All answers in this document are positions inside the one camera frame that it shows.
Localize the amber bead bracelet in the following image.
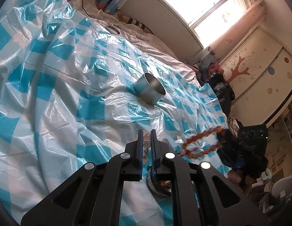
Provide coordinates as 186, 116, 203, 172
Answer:
182, 125, 228, 159

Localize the blue white checkered plastic sheet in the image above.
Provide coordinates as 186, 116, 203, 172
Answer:
0, 0, 227, 222

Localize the black clothes pile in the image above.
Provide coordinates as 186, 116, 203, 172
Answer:
192, 51, 236, 123

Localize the striped cushion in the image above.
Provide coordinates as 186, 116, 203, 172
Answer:
117, 13, 153, 34

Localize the tree decorated wardrobe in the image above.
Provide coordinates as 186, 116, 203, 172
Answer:
221, 29, 292, 126

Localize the window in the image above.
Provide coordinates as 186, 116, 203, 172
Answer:
163, 0, 257, 47

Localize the white headboard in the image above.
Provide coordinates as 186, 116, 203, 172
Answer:
120, 0, 203, 61

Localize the silver metal tin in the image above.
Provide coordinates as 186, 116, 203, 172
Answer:
134, 73, 166, 105

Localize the white chair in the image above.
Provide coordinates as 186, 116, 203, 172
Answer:
259, 175, 292, 211

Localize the silver coin bracelet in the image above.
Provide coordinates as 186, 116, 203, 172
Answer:
142, 130, 152, 164

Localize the white bed sheet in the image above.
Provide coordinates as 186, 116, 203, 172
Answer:
67, 0, 200, 87

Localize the round tin lid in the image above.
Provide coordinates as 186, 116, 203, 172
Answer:
106, 26, 120, 35

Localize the dark patterned bangle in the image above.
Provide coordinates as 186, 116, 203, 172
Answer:
146, 165, 172, 198

